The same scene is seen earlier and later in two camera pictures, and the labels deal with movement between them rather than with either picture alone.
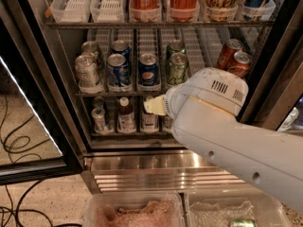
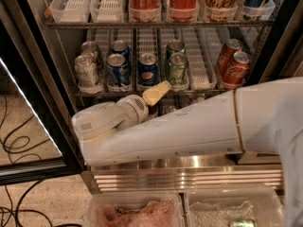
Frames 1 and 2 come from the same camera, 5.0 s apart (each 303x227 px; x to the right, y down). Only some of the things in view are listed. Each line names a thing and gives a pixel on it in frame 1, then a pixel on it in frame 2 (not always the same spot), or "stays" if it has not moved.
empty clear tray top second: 108,4 stays
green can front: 177,67 stays
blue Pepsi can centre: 149,70 stays
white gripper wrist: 172,100 to 134,107
